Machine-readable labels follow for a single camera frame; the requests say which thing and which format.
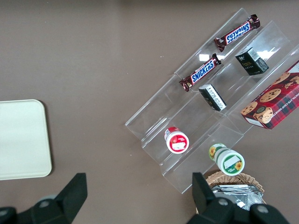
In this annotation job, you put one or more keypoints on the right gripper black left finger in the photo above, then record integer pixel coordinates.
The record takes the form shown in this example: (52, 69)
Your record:
(67, 200)

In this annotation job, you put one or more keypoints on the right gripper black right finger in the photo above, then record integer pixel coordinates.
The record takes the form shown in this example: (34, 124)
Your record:
(210, 212)

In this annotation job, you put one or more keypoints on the light tan wicker basket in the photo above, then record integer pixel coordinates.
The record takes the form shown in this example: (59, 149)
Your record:
(252, 180)

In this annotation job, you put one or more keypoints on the beige plastic tray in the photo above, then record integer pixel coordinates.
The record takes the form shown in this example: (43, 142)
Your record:
(23, 140)

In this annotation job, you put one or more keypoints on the silver foil packet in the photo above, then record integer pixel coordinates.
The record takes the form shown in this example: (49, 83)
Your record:
(243, 196)

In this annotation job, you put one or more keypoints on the green sunflower lidded jar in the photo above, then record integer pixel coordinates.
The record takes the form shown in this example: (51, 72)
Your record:
(230, 162)

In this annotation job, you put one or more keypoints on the red lidded jar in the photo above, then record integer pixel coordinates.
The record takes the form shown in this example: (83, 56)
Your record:
(177, 142)

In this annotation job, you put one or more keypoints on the clear acrylic stepped shelf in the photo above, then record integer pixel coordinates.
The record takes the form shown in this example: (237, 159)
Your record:
(187, 112)

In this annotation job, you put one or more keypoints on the small black carton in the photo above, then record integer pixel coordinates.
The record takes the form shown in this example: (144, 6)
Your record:
(212, 97)
(251, 63)

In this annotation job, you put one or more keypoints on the red tartan cookie box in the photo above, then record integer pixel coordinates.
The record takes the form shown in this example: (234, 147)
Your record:
(275, 102)

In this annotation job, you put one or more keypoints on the Snickers chocolate bar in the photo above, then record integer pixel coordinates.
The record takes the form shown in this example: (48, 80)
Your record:
(237, 33)
(202, 72)

